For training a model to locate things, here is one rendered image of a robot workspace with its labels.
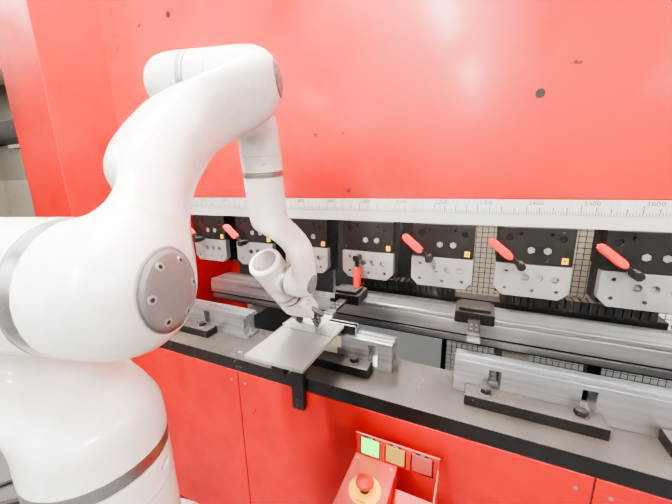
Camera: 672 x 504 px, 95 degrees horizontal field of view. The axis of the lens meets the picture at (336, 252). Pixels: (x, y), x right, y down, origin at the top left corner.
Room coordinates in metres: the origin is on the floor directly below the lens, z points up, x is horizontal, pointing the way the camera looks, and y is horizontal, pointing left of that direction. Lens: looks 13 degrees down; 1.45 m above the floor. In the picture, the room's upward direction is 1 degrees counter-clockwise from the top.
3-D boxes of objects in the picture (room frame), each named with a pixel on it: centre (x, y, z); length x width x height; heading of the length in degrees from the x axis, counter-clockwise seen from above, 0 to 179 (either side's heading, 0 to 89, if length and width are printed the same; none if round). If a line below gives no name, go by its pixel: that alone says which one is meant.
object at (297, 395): (0.79, 0.13, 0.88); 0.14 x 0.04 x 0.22; 155
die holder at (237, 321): (1.19, 0.55, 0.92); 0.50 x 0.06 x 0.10; 65
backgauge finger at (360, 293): (1.10, -0.02, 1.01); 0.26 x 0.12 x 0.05; 155
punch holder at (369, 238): (0.89, -0.11, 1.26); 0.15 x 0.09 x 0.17; 65
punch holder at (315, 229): (0.97, 0.08, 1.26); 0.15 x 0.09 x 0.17; 65
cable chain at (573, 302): (1.00, -0.81, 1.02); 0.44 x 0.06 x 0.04; 65
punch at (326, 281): (0.96, 0.05, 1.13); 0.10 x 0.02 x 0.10; 65
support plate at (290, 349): (0.83, 0.11, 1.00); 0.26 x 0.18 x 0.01; 155
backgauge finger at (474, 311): (0.91, -0.44, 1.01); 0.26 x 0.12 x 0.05; 155
